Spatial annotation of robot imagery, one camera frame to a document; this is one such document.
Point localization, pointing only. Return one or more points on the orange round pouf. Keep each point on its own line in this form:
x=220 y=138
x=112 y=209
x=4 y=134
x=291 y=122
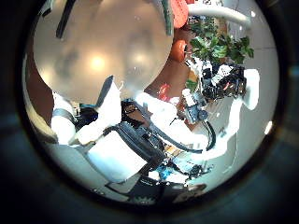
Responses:
x=178 y=50

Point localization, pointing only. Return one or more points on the green leafy potted plant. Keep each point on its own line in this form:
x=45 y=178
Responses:
x=222 y=48

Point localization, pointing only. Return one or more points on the red bag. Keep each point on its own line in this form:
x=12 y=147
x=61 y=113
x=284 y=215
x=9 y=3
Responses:
x=163 y=92

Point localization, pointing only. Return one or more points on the orange sofa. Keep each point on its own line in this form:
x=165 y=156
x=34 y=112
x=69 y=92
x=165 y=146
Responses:
x=180 y=12

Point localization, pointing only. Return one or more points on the person with dark hair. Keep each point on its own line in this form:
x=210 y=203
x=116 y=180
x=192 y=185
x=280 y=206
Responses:
x=190 y=191

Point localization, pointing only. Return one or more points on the grey blue device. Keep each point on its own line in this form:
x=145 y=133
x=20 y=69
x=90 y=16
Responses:
x=193 y=107

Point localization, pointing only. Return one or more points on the black bar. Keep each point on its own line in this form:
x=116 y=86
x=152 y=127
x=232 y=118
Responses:
x=65 y=19

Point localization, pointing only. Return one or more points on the white curved tube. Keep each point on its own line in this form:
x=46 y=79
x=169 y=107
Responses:
x=218 y=12

